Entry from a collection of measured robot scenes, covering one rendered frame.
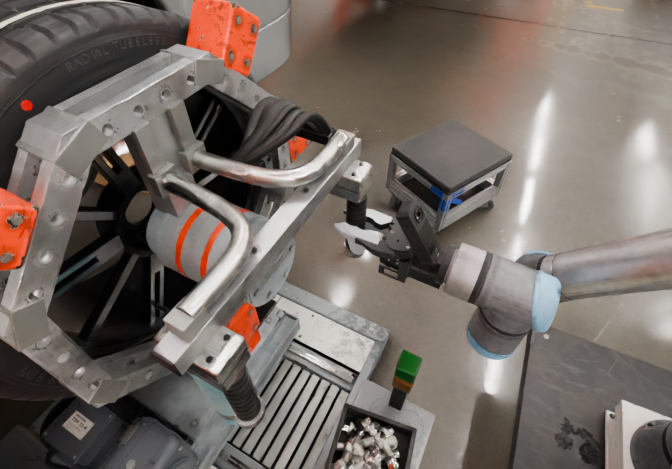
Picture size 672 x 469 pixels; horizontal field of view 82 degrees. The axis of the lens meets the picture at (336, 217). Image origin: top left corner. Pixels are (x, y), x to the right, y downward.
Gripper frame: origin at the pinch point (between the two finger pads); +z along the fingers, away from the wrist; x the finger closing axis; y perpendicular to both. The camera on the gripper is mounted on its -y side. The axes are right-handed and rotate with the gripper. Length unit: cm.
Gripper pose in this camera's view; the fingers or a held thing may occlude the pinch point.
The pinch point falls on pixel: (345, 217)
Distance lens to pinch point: 71.5
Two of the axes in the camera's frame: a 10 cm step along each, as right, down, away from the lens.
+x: 4.7, -6.4, 6.1
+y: 0.0, 6.9, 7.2
